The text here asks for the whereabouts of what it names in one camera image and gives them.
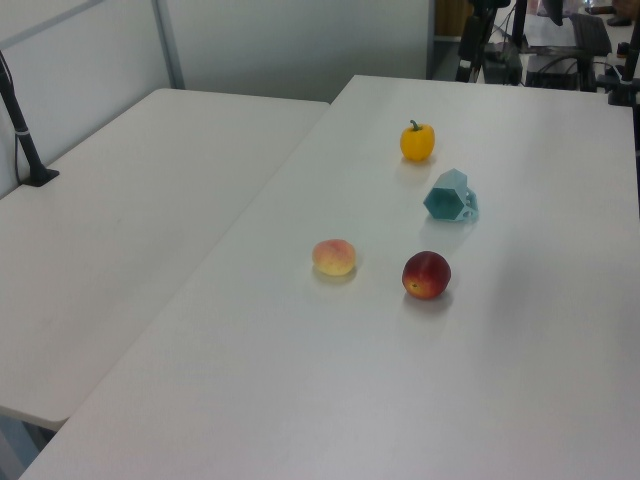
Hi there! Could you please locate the teal hexagonal mug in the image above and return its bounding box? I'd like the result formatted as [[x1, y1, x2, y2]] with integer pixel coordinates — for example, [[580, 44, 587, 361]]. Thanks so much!
[[422, 168, 482, 224]]

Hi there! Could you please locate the pale yellow-pink peach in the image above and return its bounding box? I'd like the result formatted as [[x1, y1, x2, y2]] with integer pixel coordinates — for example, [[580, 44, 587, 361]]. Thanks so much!
[[311, 238, 358, 277]]

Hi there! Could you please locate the dark red apple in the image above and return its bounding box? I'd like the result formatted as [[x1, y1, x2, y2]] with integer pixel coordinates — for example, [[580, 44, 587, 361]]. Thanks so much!
[[401, 250, 452, 301]]

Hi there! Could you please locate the yellow bell pepper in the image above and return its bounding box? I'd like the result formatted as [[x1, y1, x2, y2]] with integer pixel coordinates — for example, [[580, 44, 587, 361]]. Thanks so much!
[[399, 119, 436, 163]]

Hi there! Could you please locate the dark electronic device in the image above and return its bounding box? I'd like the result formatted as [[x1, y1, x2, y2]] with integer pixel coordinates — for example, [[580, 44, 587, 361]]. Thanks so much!
[[479, 42, 524, 86]]

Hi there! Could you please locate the black tripod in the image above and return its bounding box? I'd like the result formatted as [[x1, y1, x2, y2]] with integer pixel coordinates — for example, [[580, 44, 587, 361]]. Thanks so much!
[[455, 0, 501, 84]]

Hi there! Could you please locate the black equipment box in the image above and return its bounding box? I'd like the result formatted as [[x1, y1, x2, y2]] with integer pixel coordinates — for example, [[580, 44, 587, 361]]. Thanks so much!
[[524, 52, 596, 91]]

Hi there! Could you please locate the thin black stand pole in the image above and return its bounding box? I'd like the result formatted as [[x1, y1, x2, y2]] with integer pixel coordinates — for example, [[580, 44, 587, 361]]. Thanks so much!
[[509, 0, 530, 51]]

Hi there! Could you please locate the black office chair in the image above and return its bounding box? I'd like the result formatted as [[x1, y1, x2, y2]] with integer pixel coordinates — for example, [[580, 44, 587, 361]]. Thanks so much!
[[569, 12, 614, 57]]

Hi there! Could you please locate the grey partition frame post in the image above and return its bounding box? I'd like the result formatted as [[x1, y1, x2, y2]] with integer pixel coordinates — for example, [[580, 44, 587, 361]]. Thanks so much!
[[152, 0, 186, 91]]

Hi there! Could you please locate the black camera pole with base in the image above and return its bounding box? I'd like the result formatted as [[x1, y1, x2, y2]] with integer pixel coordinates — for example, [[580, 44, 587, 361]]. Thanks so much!
[[0, 49, 60, 188]]

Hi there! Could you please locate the black clamp post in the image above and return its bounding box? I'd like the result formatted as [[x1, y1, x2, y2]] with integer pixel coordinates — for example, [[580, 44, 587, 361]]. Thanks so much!
[[606, 42, 640, 107]]

